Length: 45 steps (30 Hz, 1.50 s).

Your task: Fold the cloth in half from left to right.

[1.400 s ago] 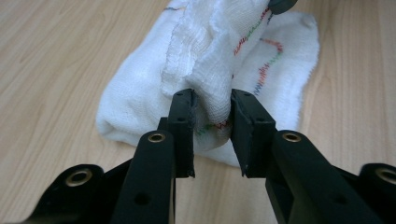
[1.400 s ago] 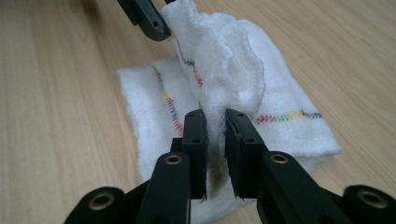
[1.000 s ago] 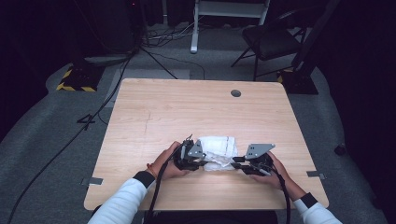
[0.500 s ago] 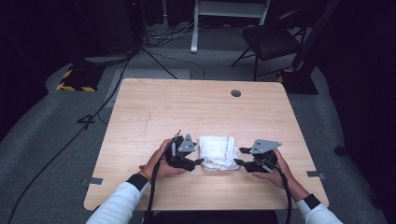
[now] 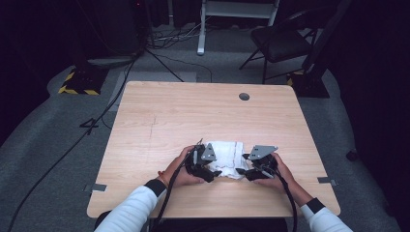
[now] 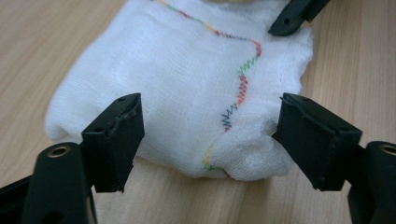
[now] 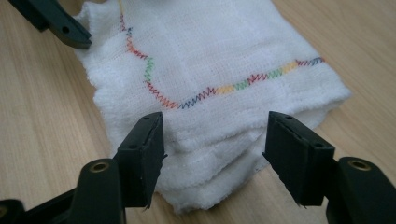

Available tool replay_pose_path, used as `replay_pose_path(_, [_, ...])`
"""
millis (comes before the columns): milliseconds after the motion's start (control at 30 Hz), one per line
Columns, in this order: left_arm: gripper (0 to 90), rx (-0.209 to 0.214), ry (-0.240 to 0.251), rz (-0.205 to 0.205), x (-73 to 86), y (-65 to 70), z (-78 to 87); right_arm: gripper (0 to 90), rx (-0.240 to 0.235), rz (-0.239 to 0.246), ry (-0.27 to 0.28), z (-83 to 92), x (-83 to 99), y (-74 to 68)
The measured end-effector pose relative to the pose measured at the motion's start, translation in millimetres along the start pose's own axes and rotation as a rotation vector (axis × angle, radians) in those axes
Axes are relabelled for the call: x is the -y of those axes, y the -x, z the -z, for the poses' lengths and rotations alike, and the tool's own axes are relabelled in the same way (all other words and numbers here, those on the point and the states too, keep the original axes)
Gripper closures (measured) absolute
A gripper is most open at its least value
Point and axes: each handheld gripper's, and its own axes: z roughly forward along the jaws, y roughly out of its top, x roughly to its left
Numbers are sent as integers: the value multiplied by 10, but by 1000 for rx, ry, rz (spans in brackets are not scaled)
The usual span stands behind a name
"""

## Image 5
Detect bundle of floor cables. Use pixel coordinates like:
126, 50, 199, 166
146, 17, 211, 51

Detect hand-held gripper cable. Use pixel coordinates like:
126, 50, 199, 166
262, 165, 299, 232
154, 151, 198, 230

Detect white towel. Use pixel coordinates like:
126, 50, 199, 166
206, 140, 251, 181

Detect left hand-held gripper cable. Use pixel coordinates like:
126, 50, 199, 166
154, 151, 198, 230

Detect orange bracelet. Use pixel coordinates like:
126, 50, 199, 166
157, 170, 170, 189

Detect right hand-held gripper cable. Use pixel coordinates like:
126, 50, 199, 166
262, 165, 299, 232

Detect black yellow striped stand base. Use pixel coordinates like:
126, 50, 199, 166
57, 66, 109, 97
286, 71, 331, 99

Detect person's right hand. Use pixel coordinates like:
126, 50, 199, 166
252, 152, 297, 195

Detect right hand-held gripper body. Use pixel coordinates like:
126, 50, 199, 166
247, 144, 279, 180

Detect thin black floor cable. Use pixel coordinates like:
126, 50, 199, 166
154, 51, 214, 84

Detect black slanted stand column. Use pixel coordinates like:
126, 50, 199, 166
301, 0, 355, 75

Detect grey tape piece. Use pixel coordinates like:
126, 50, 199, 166
83, 183, 107, 193
316, 176, 339, 188

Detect person's left hand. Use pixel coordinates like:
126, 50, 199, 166
161, 145, 207, 189

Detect white desk frame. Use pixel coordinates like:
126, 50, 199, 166
196, 0, 281, 57

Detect person's dark trouser legs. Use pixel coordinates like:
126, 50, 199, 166
95, 211, 289, 232

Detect long black floor cable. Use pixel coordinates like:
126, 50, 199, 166
6, 52, 143, 232

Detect black folding chair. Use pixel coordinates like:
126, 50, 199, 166
238, 8, 319, 85

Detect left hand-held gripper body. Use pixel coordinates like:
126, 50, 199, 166
186, 142, 218, 180

